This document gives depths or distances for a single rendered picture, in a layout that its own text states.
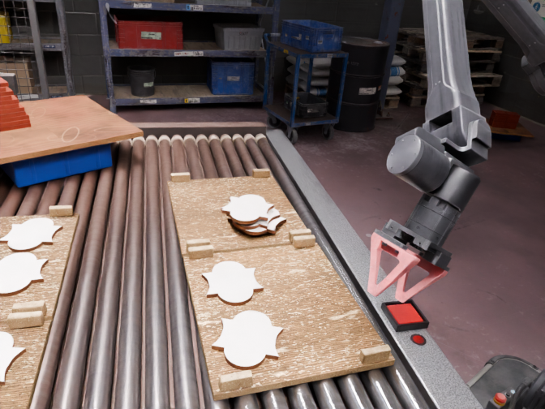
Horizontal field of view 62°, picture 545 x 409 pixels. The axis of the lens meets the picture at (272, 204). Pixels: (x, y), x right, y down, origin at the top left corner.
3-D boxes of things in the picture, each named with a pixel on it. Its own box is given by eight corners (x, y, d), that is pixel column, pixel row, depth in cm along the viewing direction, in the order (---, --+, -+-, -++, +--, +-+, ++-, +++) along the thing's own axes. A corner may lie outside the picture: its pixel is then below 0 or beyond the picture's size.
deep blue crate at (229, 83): (246, 86, 569) (247, 55, 552) (253, 95, 535) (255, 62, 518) (205, 85, 555) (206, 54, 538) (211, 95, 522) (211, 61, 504)
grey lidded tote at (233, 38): (251, 45, 545) (252, 23, 533) (264, 50, 517) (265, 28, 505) (212, 45, 524) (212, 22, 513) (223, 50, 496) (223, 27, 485)
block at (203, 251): (212, 253, 113) (212, 243, 112) (213, 257, 111) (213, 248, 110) (187, 256, 111) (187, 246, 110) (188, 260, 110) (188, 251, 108)
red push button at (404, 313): (409, 307, 104) (410, 302, 103) (422, 325, 99) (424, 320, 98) (384, 310, 102) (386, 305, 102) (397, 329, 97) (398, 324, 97)
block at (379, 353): (385, 353, 88) (388, 342, 87) (389, 360, 87) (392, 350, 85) (358, 359, 87) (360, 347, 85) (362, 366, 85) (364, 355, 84)
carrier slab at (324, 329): (315, 247, 122) (316, 242, 121) (393, 365, 88) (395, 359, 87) (182, 261, 112) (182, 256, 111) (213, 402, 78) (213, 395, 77)
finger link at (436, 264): (366, 284, 67) (400, 229, 66) (386, 290, 72) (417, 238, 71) (405, 311, 62) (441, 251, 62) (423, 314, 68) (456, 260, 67)
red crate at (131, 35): (176, 42, 519) (176, 16, 506) (183, 50, 483) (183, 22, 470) (115, 41, 498) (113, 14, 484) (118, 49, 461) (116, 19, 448)
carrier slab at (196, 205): (271, 178, 157) (272, 174, 156) (314, 245, 123) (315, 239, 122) (167, 185, 147) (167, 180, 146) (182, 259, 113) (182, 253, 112)
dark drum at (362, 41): (358, 114, 547) (371, 36, 505) (385, 131, 499) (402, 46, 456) (313, 116, 527) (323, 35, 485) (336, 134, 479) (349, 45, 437)
